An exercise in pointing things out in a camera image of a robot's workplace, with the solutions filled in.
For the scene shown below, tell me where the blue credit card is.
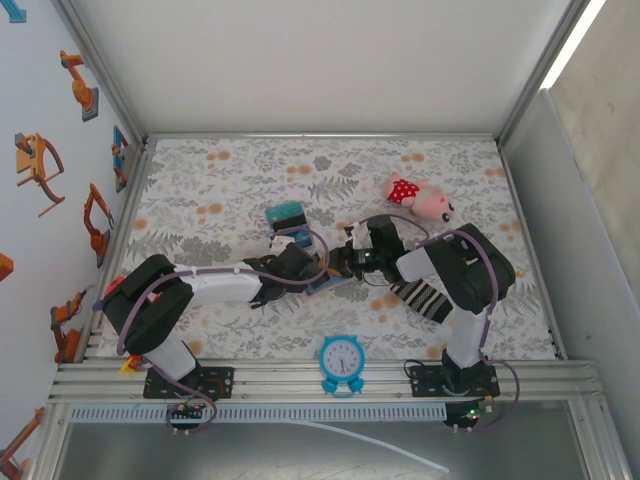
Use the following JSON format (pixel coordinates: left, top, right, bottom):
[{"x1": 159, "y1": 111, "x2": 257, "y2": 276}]
[{"x1": 272, "y1": 227, "x2": 315, "y2": 251}]

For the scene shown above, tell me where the teal credit card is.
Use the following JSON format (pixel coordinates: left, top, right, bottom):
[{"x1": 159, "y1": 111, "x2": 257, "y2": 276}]
[{"x1": 266, "y1": 201, "x2": 301, "y2": 224}]

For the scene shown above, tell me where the floral patterned table mat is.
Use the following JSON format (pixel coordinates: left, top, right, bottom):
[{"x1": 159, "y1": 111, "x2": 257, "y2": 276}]
[{"x1": 94, "y1": 137, "x2": 559, "y2": 361}]

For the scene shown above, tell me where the pink pig plush toy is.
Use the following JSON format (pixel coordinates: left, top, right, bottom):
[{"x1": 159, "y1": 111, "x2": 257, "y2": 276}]
[{"x1": 383, "y1": 172, "x2": 456, "y2": 222}]

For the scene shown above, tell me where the black white striped sock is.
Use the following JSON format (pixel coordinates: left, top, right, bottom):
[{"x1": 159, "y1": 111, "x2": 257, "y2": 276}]
[{"x1": 388, "y1": 279, "x2": 455, "y2": 325}]

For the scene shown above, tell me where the blue alarm clock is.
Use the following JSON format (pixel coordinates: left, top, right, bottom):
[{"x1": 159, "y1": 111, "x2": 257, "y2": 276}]
[{"x1": 318, "y1": 334, "x2": 367, "y2": 399}]

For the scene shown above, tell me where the red orange plush toy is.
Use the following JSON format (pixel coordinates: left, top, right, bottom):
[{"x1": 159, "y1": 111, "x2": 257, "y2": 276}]
[{"x1": 91, "y1": 275, "x2": 130, "y2": 315}]

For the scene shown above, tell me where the small circuit board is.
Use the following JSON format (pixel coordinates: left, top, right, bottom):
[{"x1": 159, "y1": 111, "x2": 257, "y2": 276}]
[
  {"x1": 169, "y1": 402, "x2": 207, "y2": 420},
  {"x1": 462, "y1": 396, "x2": 497, "y2": 419}
]

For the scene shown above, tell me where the small yellow red toy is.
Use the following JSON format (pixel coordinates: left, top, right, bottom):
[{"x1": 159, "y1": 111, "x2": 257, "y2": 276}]
[{"x1": 118, "y1": 352, "x2": 146, "y2": 375}]

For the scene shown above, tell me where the white plastic tube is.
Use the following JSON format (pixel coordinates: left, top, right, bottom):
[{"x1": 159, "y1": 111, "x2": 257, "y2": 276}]
[{"x1": 279, "y1": 418, "x2": 451, "y2": 474}]

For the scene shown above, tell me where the white light strip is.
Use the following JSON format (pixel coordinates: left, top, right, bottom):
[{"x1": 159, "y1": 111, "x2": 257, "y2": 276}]
[{"x1": 541, "y1": 0, "x2": 607, "y2": 92}]

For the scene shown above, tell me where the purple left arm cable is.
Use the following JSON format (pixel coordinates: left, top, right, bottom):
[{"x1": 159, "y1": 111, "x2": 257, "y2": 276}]
[{"x1": 115, "y1": 225, "x2": 332, "y2": 437}]

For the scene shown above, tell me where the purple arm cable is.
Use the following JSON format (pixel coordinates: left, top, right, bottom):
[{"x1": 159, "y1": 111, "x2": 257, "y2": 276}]
[
  {"x1": 115, "y1": 225, "x2": 332, "y2": 437},
  {"x1": 354, "y1": 215, "x2": 524, "y2": 434}
]

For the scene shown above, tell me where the wide aluminium base rail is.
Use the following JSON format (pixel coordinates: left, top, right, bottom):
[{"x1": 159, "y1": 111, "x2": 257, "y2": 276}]
[{"x1": 47, "y1": 357, "x2": 601, "y2": 405}]

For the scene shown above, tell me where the short aluminium frame rail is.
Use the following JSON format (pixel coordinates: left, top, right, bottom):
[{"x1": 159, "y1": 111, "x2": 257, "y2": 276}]
[{"x1": 143, "y1": 131, "x2": 503, "y2": 143}]

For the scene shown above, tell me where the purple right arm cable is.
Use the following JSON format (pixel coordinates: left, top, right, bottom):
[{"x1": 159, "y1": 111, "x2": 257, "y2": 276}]
[{"x1": 354, "y1": 215, "x2": 524, "y2": 434}]

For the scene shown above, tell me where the white slotted cable duct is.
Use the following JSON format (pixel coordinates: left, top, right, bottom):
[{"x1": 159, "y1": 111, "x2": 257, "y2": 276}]
[{"x1": 68, "y1": 403, "x2": 448, "y2": 423}]

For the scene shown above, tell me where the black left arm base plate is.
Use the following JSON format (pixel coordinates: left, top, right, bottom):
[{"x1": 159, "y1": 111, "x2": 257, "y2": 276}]
[{"x1": 143, "y1": 366, "x2": 236, "y2": 400}]

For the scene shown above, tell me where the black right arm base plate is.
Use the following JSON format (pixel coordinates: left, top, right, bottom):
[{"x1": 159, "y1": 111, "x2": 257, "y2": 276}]
[{"x1": 409, "y1": 363, "x2": 501, "y2": 399}]

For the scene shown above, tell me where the aluminium side rail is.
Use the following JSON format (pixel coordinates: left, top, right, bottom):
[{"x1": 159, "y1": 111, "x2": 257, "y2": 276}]
[
  {"x1": 74, "y1": 142, "x2": 154, "y2": 362},
  {"x1": 499, "y1": 142, "x2": 566, "y2": 360}
]

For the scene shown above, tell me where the black round mount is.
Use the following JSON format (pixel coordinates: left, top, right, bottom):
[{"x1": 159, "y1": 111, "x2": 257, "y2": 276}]
[{"x1": 443, "y1": 399, "x2": 496, "y2": 434}]

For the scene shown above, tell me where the blue orange wall sticker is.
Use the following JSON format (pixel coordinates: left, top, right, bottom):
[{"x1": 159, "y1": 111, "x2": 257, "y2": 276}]
[{"x1": 110, "y1": 124, "x2": 134, "y2": 195}]

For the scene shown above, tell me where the aluminium frame post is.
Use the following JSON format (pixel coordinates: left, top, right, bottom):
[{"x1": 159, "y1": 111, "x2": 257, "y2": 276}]
[
  {"x1": 492, "y1": 0, "x2": 594, "y2": 146},
  {"x1": 52, "y1": 0, "x2": 147, "y2": 146}
]

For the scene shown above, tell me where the orange claw wall sticker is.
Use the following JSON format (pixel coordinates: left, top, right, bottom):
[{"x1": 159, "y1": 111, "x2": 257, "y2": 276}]
[{"x1": 13, "y1": 131, "x2": 67, "y2": 218}]

